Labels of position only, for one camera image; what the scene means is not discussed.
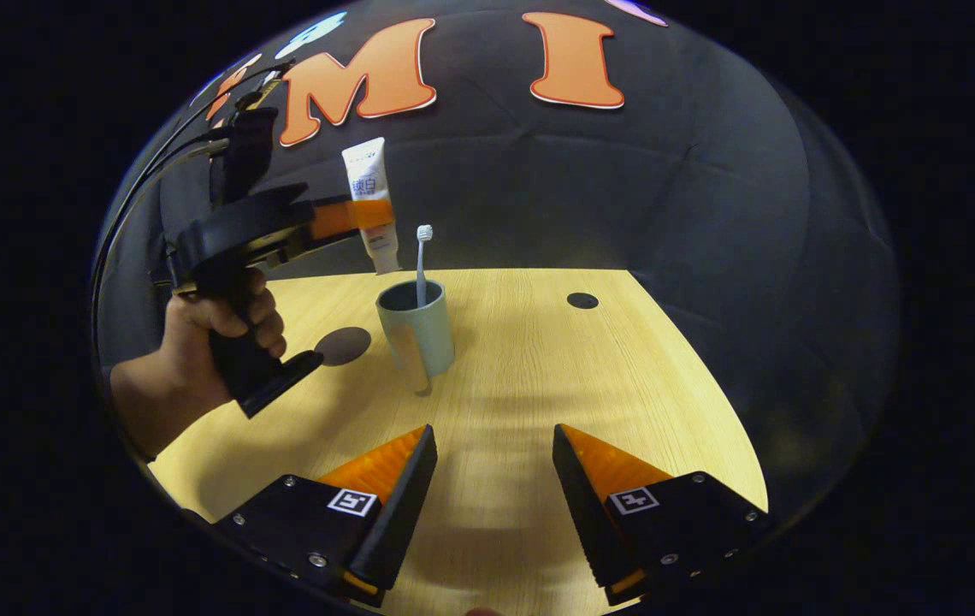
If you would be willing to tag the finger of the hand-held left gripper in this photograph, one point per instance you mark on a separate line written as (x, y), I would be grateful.
(351, 218)

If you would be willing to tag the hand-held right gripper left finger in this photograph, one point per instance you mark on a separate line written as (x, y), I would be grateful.
(402, 513)

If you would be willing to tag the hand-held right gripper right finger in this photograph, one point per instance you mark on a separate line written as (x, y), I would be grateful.
(582, 513)

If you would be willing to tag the white toothpaste tube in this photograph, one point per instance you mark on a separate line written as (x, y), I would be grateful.
(368, 175)

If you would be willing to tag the white toothbrush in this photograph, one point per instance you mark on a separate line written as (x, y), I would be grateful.
(422, 265)

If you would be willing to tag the dark brown round coaster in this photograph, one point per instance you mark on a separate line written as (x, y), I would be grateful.
(344, 345)

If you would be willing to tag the wooden desktop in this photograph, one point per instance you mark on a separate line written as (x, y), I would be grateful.
(539, 359)

